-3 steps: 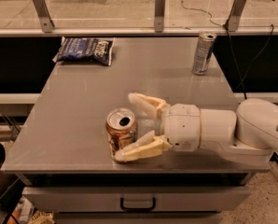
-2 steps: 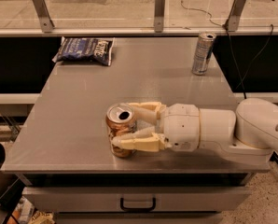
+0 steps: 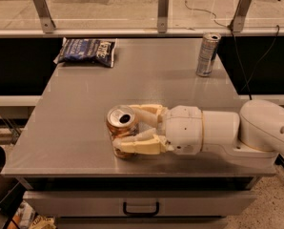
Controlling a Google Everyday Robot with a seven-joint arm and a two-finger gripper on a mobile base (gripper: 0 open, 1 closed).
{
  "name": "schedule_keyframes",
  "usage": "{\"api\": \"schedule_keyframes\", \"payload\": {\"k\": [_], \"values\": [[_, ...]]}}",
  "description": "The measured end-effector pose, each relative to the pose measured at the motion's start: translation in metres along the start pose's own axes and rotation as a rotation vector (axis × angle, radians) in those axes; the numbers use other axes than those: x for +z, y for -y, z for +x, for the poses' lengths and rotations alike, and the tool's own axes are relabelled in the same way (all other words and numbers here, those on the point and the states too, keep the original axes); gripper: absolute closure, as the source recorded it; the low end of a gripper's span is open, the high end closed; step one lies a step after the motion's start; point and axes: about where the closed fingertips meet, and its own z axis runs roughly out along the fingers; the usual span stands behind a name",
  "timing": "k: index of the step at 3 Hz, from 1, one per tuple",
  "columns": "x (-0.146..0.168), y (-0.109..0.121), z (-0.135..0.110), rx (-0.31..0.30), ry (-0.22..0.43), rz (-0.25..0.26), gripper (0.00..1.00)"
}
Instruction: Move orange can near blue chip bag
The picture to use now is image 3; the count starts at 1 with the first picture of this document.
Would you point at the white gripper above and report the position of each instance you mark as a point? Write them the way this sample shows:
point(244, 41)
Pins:
point(184, 128)

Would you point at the orange soda can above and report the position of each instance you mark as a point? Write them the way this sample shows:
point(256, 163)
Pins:
point(121, 122)

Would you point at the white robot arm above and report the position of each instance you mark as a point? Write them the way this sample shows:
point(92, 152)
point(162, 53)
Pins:
point(253, 137)

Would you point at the silver blue energy drink can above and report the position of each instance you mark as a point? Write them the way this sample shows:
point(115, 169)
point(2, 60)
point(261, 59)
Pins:
point(207, 53)

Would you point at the blue chip bag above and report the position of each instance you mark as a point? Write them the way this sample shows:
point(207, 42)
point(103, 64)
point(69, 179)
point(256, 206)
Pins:
point(95, 51)

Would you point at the yellow snack bag on floor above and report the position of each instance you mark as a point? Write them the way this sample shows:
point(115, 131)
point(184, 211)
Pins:
point(43, 223)

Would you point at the grey drawer front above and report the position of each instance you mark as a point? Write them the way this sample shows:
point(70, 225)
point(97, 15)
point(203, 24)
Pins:
point(109, 203)

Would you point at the black drawer handle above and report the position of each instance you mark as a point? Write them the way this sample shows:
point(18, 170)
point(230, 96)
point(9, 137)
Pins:
point(139, 211)

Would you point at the middle metal bracket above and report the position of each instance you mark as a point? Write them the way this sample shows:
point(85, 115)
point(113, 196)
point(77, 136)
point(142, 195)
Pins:
point(162, 15)

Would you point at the metal bracket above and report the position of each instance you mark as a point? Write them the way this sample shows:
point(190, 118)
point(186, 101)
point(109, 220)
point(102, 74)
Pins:
point(238, 21)
point(162, 15)
point(44, 15)

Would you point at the left metal bracket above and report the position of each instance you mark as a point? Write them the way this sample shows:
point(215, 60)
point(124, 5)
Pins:
point(44, 15)

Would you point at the right metal bracket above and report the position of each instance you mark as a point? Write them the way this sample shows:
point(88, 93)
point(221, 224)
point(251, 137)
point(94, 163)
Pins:
point(238, 21)

